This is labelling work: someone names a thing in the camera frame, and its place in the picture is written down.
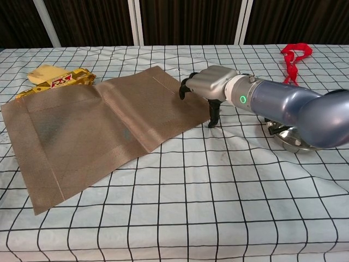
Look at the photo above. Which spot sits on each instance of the white black-checked tablecloth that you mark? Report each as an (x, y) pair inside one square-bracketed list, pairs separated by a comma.
[(191, 218)]

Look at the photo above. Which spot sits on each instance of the gold biscuit packet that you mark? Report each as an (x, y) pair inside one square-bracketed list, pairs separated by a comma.
[(65, 80)]

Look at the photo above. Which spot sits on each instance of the brown woven placemat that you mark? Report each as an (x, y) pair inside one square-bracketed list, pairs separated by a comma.
[(90, 131)]

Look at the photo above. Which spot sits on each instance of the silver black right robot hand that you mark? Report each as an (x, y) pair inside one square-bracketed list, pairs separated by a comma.
[(212, 82)]

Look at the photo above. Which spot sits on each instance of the white metal frame post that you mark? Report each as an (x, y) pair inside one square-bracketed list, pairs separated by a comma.
[(244, 21), (139, 21), (46, 21)]

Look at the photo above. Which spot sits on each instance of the metal bowl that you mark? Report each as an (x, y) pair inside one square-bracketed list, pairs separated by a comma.
[(291, 142)]

